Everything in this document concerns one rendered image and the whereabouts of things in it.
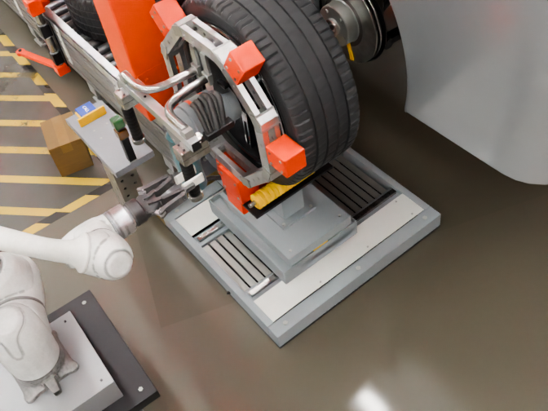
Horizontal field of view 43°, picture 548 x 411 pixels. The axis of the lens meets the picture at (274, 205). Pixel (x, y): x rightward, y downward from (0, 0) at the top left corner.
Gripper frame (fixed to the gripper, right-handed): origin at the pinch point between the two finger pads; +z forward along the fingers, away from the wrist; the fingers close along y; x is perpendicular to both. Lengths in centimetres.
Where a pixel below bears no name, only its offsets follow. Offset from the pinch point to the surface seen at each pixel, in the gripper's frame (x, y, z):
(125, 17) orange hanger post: 14, -65, 20
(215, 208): -67, -42, 23
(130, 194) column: -71, -78, 1
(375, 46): -1, -7, 79
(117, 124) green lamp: -18, -59, 2
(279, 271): -68, 0, 23
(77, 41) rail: -44, -157, 27
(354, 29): 3, -15, 77
